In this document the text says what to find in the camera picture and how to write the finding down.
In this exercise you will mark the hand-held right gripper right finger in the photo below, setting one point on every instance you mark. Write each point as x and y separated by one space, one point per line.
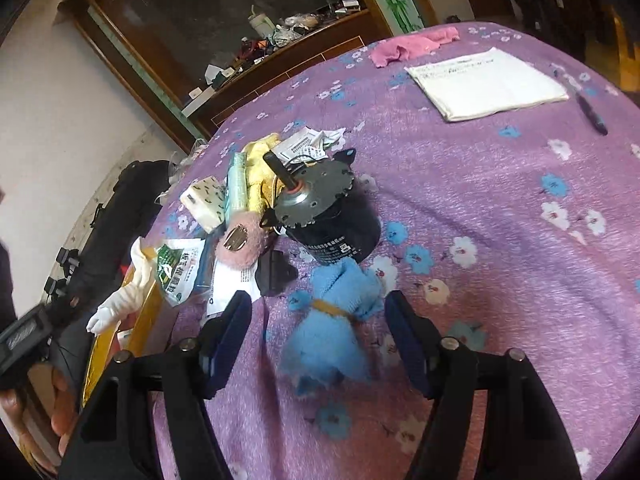
407 340

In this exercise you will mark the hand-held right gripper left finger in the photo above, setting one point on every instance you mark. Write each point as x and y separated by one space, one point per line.
229 342

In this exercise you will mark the gold cardboard box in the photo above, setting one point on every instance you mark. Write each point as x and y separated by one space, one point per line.
145 322

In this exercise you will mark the yellow towel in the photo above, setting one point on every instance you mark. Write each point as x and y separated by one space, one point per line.
257 170

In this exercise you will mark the person's left hand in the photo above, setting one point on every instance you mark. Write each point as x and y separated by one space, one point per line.
62 410

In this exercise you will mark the white paper leaflet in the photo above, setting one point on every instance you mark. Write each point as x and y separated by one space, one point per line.
230 287

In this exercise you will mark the small black object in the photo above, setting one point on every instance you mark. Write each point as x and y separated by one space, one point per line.
274 272

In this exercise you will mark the pink fluffy hair clip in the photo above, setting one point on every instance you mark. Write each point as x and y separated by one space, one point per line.
247 255

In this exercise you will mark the green and white packet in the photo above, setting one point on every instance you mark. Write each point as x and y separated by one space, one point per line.
175 270

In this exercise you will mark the white glove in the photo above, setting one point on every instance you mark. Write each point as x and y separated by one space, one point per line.
125 300

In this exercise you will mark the white spotted tissue pack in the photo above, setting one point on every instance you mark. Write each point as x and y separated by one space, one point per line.
202 202

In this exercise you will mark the black electric motor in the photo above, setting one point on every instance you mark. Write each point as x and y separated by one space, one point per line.
330 220

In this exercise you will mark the pale green wrapped pack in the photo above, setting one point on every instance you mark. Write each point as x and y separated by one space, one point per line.
236 190

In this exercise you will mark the purple floral bedsheet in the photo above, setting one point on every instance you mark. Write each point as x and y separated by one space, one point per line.
450 185

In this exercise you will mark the black leather sofa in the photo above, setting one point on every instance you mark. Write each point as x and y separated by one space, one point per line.
125 210

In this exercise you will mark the white printed paper labels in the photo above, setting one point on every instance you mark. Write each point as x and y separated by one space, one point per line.
302 144

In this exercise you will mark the flat white box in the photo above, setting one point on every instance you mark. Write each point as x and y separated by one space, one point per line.
195 107

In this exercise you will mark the white notebook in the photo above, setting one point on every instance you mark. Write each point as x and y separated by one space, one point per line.
485 85

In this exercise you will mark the wooden cabinet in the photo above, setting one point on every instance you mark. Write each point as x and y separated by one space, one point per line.
165 60

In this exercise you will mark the black pen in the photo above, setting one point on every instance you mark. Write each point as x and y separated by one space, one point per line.
591 114

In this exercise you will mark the pink cloth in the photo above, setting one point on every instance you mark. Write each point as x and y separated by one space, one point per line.
405 47

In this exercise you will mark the crumpled plastic bag on shelf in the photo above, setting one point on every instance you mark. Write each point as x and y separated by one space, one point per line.
289 35

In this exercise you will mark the white kettle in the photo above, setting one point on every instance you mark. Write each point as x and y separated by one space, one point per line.
261 21

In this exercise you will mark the dark hanging clothes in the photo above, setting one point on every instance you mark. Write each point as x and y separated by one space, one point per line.
545 5

